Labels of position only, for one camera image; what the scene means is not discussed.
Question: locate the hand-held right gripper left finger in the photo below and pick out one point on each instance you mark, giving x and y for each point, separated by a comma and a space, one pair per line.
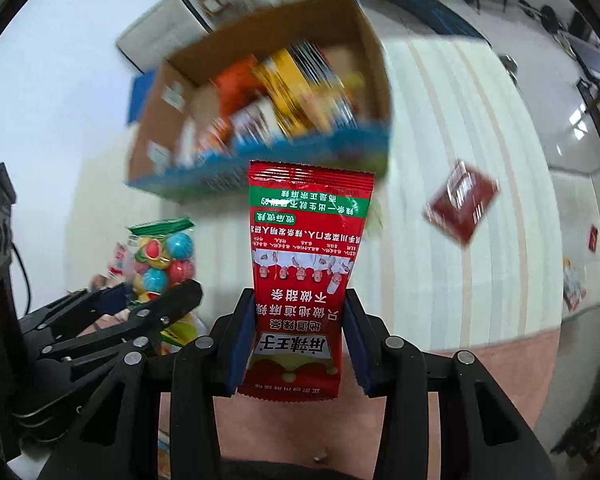
242, 340

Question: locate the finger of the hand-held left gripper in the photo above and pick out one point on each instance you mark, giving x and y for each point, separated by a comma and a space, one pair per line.
175, 300
70, 310

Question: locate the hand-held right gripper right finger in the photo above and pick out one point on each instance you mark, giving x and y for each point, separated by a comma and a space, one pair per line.
357, 345

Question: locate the green candy ball packet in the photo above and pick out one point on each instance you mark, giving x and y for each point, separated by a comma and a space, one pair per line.
162, 260

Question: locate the red green spicy strip packet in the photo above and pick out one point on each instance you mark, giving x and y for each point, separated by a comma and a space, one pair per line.
305, 270

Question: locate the orange snack packet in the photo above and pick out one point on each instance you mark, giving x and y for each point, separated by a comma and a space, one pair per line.
235, 85

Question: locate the large yellow black snack packet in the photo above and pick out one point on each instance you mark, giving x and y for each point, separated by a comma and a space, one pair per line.
290, 85

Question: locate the cardboard box blue print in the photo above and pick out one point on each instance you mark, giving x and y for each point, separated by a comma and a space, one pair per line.
352, 45

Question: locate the cat print tablecloth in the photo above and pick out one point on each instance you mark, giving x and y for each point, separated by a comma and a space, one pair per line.
430, 285

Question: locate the person's dark fleece clothing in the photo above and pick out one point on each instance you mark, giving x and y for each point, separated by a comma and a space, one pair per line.
290, 470

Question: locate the dark red snack packet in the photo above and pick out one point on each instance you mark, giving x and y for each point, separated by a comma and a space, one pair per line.
460, 200

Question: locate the blue mat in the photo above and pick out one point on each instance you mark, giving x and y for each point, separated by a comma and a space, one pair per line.
140, 97

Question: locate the black metal stand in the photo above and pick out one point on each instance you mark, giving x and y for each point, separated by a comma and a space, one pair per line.
595, 435

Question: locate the small red packet on chair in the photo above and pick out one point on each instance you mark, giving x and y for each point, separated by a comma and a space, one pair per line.
593, 238

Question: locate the white quilted lounge chair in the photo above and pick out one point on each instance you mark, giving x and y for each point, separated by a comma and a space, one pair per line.
580, 195

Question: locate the white quilted black-edged chair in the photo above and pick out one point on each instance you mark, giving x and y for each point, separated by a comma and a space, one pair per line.
165, 30

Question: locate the chrome dumbbell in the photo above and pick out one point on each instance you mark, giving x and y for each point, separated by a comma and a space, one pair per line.
510, 67

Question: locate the black sit-up bench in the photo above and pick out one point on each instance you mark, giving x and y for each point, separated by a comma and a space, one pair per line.
430, 7

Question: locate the short floor barbell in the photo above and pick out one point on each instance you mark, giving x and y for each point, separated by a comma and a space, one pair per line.
547, 12

